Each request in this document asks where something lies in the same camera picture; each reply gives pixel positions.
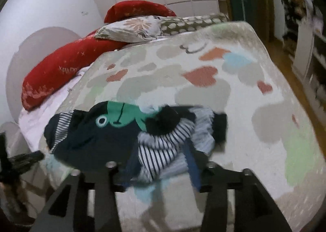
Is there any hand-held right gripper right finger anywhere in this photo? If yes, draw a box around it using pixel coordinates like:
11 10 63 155
183 140 293 232

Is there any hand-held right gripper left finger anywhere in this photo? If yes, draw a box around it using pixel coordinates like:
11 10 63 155
31 161 139 232

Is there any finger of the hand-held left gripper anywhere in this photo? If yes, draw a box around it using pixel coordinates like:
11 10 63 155
8 150 44 172

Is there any white bed sheet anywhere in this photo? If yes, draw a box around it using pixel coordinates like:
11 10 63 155
19 67 92 153

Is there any heart print blanket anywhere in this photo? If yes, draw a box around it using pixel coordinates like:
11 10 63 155
38 21 322 232

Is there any long red pillow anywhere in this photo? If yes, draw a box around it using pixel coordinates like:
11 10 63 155
21 31 128 111

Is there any grey rounded headboard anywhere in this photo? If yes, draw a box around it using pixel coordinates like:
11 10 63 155
6 26 82 123

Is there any dotted olive pillow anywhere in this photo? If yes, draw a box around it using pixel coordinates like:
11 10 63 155
159 13 229 39

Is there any floral print pillow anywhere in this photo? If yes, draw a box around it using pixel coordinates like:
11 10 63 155
94 15 165 43

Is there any small red pillow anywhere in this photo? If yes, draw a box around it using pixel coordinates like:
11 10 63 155
104 0 177 23

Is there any white shelf unit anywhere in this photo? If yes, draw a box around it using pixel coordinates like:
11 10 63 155
281 0 326 113

